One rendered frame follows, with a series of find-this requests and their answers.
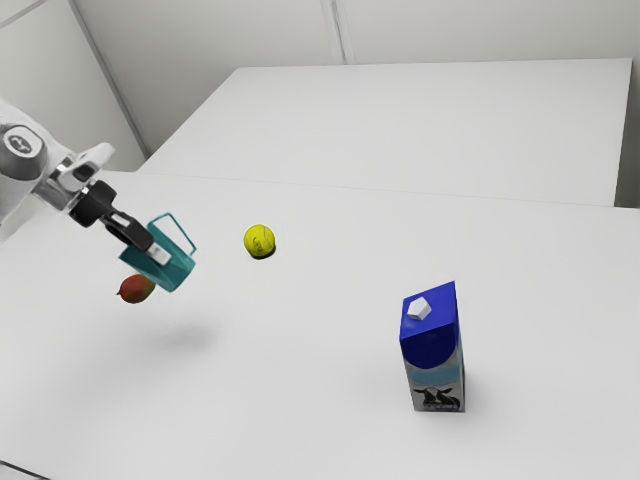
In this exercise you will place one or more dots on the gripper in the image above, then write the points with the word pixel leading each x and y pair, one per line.
pixel 94 202

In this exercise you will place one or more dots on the teal faceted mug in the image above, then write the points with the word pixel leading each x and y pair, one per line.
pixel 170 260

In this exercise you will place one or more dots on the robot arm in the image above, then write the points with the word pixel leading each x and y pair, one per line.
pixel 22 165

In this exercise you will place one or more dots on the red green mango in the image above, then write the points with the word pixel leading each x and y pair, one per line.
pixel 136 288

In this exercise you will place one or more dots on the yellow tennis ball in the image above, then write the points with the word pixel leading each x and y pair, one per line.
pixel 259 241

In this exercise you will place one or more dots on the blue milk carton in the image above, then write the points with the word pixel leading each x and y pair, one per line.
pixel 433 349

